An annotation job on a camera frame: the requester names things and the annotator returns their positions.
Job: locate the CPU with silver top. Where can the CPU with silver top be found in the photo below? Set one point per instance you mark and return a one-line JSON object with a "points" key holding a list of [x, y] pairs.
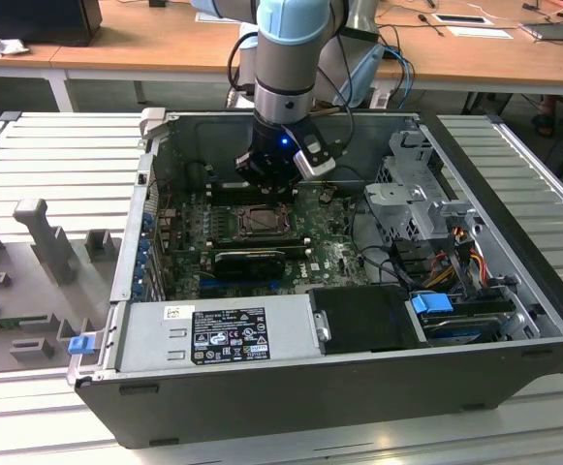
{"points": [[264, 219]]}

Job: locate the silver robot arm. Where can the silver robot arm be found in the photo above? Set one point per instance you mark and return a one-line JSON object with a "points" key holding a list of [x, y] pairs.
{"points": [[286, 72]]}

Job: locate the RAM slot white clips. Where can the RAM slot white clips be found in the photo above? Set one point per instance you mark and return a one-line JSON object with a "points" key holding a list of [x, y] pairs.
{"points": [[220, 183], [220, 241], [220, 194], [298, 252]]}

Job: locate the CPU socket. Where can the CPU socket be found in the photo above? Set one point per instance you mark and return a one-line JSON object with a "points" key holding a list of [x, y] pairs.
{"points": [[264, 232]]}

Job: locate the blue expansion slot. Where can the blue expansion slot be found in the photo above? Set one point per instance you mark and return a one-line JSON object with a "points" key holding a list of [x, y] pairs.
{"points": [[213, 282]]}

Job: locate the round coin cell battery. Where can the round coin cell battery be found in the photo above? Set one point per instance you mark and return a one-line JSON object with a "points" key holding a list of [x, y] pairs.
{"points": [[326, 196]]}

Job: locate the green motherboard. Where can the green motherboard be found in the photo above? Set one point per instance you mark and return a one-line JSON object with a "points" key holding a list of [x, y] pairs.
{"points": [[324, 227]]}

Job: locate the black graphics card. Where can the black graphics card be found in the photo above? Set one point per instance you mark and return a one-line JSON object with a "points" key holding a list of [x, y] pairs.
{"points": [[247, 266]]}

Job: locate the grey plastic case latch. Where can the grey plastic case latch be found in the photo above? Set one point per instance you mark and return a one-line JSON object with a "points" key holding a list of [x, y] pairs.
{"points": [[152, 121]]}

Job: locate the white power adapter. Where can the white power adapter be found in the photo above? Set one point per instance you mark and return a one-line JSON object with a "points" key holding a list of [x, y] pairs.
{"points": [[380, 99]]}

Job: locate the metal drive cage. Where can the metal drive cage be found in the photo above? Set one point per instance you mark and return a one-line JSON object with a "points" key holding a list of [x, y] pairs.
{"points": [[407, 198]]}

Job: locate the wooden desk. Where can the wooden desk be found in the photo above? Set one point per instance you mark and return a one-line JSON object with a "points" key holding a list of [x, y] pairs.
{"points": [[39, 52], [165, 48]]}

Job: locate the white flat plate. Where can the white flat plate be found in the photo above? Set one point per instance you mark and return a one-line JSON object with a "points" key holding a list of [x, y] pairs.
{"points": [[208, 19]]}

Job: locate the black plastic shroud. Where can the black plastic shroud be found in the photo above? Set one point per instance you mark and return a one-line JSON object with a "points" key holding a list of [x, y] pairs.
{"points": [[358, 319]]}

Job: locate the hard disk in blue carrier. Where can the hard disk in blue carrier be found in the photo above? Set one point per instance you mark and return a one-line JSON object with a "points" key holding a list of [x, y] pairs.
{"points": [[428, 305]]}

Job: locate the grey power supply unit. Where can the grey power supply unit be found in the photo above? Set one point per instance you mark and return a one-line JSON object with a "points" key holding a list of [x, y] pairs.
{"points": [[140, 339]]}

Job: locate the black PC case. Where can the black PC case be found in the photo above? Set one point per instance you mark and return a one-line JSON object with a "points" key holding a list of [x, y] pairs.
{"points": [[310, 402]]}

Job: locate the white framed tablet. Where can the white framed tablet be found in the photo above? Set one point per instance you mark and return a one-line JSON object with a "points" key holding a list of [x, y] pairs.
{"points": [[460, 19]]}

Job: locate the white paper sheet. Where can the white paper sheet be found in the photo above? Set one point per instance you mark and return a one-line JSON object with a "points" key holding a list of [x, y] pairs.
{"points": [[479, 32]]}

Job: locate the blue plastic case latch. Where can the blue plastic case latch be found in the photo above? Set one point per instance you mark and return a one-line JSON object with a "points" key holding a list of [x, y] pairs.
{"points": [[80, 346]]}

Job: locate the grey parts rack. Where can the grey parts rack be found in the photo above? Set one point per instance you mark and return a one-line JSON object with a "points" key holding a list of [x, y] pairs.
{"points": [[43, 300]]}

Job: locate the black box device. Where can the black box device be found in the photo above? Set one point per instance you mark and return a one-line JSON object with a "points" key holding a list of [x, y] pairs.
{"points": [[34, 21]]}

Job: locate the person's foot in sandal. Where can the person's foot in sandal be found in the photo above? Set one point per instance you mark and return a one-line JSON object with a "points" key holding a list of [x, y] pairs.
{"points": [[547, 106]]}

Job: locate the crumpled white paper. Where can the crumpled white paper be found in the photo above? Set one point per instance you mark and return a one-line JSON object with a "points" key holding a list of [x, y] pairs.
{"points": [[0, 44]]}

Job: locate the green RAM stick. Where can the green RAM stick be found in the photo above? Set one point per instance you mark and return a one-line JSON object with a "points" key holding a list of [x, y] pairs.
{"points": [[9, 323]]}

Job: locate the grey notebook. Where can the grey notebook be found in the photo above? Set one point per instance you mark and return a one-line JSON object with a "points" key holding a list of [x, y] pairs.
{"points": [[552, 31]]}

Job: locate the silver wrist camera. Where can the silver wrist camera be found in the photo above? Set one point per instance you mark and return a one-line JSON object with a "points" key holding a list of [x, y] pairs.
{"points": [[316, 164]]}

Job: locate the silver metal bracket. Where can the silver metal bracket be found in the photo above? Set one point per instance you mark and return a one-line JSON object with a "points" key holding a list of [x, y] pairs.
{"points": [[322, 325]]}

